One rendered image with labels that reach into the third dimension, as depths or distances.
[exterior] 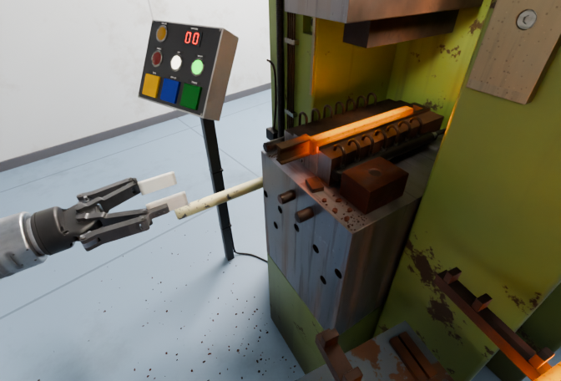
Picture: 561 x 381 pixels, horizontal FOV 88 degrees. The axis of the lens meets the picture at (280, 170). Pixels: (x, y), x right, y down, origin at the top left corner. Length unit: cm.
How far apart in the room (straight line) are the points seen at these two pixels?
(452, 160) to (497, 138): 9
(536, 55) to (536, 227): 27
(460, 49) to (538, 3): 48
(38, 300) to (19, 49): 183
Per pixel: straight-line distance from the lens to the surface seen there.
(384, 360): 71
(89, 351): 169
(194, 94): 100
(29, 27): 300
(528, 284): 71
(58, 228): 58
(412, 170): 83
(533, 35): 55
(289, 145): 66
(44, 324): 188
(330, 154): 69
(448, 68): 102
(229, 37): 101
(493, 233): 68
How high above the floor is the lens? 136
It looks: 35 degrees down
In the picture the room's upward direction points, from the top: 1 degrees counter-clockwise
